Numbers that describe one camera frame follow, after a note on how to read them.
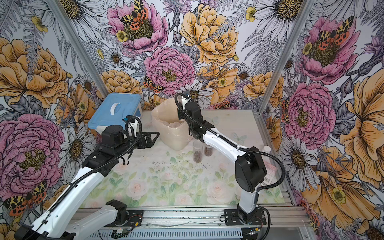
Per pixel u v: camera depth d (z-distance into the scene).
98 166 0.48
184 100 0.67
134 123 0.63
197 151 0.92
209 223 0.74
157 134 0.69
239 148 0.49
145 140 0.64
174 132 0.79
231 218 0.74
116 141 0.53
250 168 0.47
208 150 0.92
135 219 0.74
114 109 0.96
